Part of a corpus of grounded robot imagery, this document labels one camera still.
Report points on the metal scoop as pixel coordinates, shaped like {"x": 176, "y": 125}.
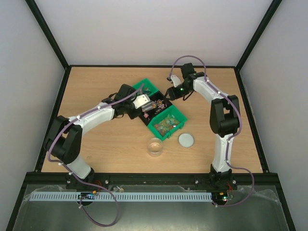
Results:
{"x": 148, "y": 106}

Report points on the green bin of mixed candies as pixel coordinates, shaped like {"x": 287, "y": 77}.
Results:
{"x": 148, "y": 87}

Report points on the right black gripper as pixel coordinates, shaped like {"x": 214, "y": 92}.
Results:
{"x": 170, "y": 94}

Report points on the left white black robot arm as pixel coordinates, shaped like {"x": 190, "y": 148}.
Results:
{"x": 63, "y": 142}

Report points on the white jar lid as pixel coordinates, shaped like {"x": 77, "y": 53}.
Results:
{"x": 186, "y": 140}

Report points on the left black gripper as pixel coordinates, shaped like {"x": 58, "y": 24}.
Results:
{"x": 133, "y": 115}

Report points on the black bin of lollipops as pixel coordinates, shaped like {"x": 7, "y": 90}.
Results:
{"x": 159, "y": 104}

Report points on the slotted grey cable duct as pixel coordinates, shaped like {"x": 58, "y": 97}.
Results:
{"x": 122, "y": 197}

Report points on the green bin of gummy candies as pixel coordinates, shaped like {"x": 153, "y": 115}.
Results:
{"x": 166, "y": 123}

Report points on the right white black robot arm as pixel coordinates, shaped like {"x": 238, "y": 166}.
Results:
{"x": 225, "y": 119}

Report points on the clear plastic jar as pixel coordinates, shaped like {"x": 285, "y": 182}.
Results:
{"x": 155, "y": 147}

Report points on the black aluminium frame rail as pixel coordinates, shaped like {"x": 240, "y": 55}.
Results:
{"x": 110, "y": 180}

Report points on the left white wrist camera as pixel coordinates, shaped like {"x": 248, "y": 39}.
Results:
{"x": 141, "y": 100}

